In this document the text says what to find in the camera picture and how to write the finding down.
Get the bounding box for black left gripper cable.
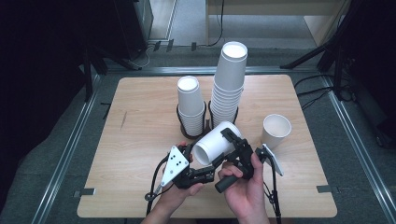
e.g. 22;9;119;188
144;155;172;217

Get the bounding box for dark computer tower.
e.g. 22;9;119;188
113;0;154;61

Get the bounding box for black tripod stand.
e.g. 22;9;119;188
81;46;143;103
279;0;363;101

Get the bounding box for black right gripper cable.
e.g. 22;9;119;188
262;158;283;224

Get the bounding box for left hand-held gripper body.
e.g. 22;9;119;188
160;145;216;190

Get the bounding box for short stack of white cups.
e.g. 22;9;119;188
177;76;206;137

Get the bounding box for light wooden desk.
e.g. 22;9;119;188
205;0;350;48

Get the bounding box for metal floor rail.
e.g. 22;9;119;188
106;65;325;76
31;74;101;224
320;74;396;224

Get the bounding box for white floor cable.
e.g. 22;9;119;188
135;43;157;68

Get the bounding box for person's left hand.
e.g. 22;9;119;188
155;142;205;216

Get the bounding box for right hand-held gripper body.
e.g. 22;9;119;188
214;138;285;194

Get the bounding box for grey tape strip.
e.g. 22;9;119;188
316;184;339;194
73;188;96;198

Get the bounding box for white paper cup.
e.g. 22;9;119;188
191;120;243;166
261;113;292;151

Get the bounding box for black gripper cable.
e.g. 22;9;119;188
144;155;172;217
262;158;283;224

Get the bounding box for tall stack of white cups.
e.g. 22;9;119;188
210;41;248;131

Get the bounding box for black double cup holder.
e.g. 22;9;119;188
176;101;240;140

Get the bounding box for black hanging cable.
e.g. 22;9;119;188
206;0;226;48

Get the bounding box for person's right hand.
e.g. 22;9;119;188
218;152;270;218

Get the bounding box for black floor cables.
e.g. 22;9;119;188
293;73;334;110

